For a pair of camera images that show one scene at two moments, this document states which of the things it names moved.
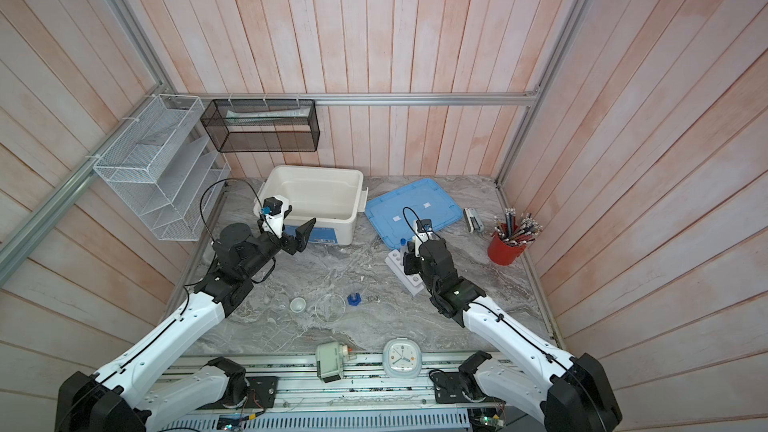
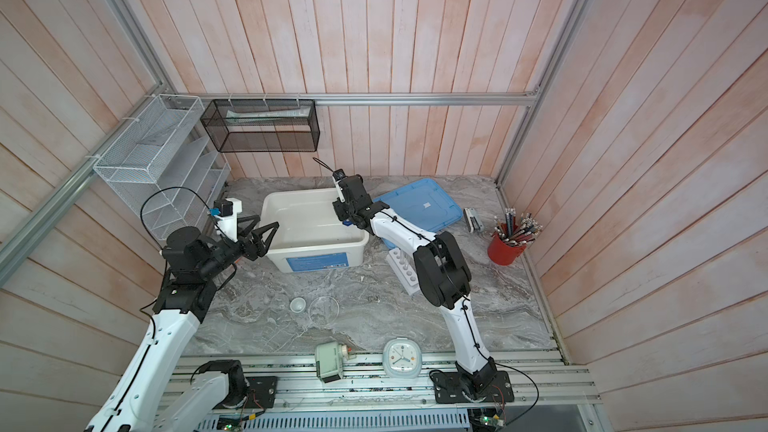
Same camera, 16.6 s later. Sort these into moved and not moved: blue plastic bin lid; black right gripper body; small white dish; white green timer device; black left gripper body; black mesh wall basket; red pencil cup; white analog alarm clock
Moved: black left gripper body; black right gripper body
Not moved: blue plastic bin lid; white green timer device; red pencil cup; black mesh wall basket; small white dish; white analog alarm clock
